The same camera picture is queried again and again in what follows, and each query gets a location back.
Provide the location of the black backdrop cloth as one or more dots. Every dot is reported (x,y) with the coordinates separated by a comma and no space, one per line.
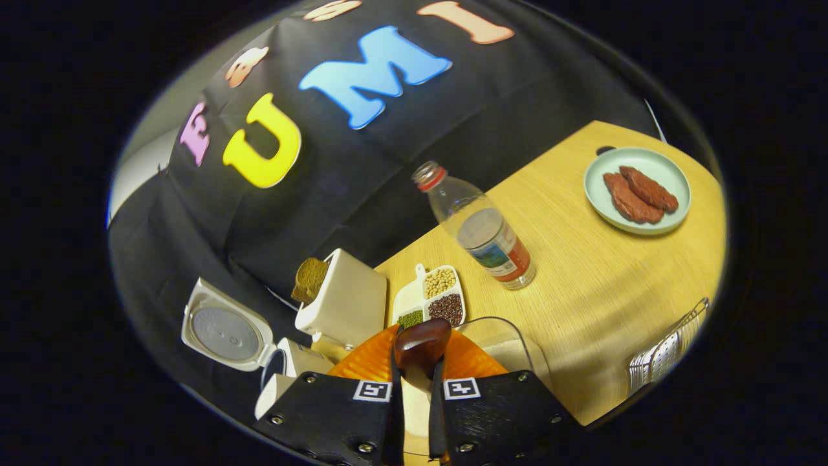
(362,175)

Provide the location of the brown bread slice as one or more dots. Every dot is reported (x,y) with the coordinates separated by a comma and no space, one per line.
(312,279)

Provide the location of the white divided dish of beans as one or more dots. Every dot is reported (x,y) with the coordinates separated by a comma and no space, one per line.
(443,291)

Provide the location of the clear container of rice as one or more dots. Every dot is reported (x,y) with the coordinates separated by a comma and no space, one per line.
(517,359)

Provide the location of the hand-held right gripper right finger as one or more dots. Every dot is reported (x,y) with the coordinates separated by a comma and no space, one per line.
(436,427)

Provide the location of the white rice cooker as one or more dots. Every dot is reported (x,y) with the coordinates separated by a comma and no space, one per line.
(223,333)

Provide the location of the white toaster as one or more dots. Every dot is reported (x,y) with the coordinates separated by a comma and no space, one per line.
(349,298)

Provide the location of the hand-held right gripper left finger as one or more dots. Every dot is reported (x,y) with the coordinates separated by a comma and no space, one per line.
(396,427)

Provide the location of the clear plastic bottle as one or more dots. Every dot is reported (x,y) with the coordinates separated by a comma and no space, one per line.
(485,233)

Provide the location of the brown wooden spoon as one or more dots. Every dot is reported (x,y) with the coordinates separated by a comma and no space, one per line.
(420,340)

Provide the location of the pale green plate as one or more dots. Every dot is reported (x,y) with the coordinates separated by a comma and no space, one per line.
(601,207)

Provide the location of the brown meat slice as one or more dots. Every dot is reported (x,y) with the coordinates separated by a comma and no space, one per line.
(653,191)
(631,204)

